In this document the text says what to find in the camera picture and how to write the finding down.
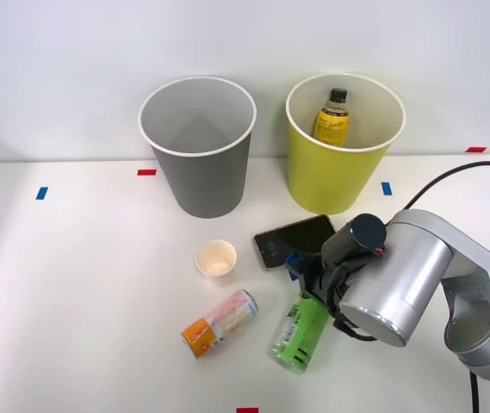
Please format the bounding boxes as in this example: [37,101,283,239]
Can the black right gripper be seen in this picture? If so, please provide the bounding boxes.
[284,252,351,315]

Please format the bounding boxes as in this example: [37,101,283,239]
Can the yellow-green plastic waste bin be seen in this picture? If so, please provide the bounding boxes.
[285,72,407,216]

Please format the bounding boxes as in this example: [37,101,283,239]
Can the black cable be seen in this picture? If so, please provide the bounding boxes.
[382,160,490,264]

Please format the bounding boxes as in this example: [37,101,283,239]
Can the small white paper cup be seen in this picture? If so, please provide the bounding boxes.
[195,238,239,288]

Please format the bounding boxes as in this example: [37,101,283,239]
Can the orange and white drink can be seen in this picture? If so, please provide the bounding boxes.
[179,289,259,361]

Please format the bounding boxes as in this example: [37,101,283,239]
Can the green label plastic bottle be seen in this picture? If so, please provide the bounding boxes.
[269,291,331,376]

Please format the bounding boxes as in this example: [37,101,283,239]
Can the grey plastic waste bin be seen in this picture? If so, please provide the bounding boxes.
[137,76,257,219]

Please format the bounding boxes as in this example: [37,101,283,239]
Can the yellow label bottle black cap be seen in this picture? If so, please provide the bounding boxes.
[312,88,353,149]

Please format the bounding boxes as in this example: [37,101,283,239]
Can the black smartphone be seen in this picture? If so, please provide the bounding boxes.
[252,213,338,271]

